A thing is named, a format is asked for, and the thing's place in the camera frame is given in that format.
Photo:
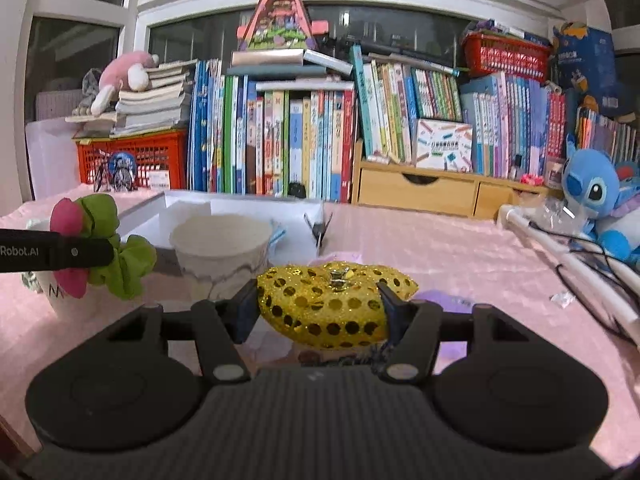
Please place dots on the row of slim paperback books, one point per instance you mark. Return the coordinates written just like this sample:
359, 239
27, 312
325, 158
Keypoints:
395, 110

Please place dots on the row of tall picture books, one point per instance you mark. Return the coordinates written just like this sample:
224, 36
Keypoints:
270, 140

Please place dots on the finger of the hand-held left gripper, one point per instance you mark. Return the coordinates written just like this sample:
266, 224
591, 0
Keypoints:
50, 252

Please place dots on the red plastic crate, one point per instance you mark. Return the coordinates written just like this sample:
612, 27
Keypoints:
160, 152

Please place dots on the blue plush toy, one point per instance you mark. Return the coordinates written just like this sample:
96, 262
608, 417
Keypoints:
590, 185

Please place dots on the blue cartoon box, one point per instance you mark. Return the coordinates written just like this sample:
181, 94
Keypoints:
585, 70

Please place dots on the grey flat book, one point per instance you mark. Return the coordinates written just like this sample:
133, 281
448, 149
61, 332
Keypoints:
265, 65

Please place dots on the white storage box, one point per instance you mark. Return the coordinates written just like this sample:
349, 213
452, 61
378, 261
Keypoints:
240, 205

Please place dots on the white tube frame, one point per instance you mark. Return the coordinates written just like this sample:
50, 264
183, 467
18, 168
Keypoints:
590, 280

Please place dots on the row of orange spined books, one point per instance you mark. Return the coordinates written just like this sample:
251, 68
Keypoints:
605, 135

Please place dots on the green and pink scrunchie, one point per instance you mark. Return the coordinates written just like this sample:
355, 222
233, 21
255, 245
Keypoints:
127, 265

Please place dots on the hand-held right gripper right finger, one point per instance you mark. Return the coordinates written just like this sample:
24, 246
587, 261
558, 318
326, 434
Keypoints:
393, 311

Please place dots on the small black box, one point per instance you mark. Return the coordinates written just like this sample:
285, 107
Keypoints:
297, 190

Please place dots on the white mug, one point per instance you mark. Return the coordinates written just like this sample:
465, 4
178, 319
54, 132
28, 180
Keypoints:
65, 305

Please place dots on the miniature bicycle model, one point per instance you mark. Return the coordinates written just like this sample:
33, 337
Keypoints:
120, 175

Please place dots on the pink plush toy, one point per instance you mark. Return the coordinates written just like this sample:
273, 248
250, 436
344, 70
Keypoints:
127, 72

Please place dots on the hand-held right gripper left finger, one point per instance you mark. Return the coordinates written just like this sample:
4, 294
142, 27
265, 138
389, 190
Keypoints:
245, 310

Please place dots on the small clear plastic wrapper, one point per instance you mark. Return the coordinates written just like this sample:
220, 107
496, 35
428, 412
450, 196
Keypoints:
562, 298

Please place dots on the red shallow basket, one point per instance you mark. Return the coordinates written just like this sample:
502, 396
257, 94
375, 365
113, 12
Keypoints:
505, 57

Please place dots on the black binder clip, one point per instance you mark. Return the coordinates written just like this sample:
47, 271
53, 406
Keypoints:
317, 232

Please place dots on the white pencil-print box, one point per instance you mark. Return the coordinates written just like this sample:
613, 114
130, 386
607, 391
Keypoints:
442, 142

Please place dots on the triangular house toy box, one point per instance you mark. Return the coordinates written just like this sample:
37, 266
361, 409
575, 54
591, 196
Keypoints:
280, 15

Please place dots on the wooden drawer organizer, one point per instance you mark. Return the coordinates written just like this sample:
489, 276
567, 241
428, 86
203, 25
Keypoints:
415, 190

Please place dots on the pink quilted blanket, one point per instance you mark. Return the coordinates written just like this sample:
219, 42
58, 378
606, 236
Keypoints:
425, 250

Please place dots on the clear plastic bag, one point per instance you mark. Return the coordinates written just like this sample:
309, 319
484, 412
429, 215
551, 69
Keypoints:
547, 210

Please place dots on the stack of worn books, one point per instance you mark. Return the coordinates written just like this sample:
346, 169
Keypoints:
150, 105

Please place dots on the yellow perforated ball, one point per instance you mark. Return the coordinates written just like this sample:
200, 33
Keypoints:
325, 310

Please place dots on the white paper cup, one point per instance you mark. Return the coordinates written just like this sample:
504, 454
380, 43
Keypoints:
220, 245

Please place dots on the row of blue purple books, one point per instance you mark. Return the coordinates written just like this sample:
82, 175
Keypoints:
520, 125

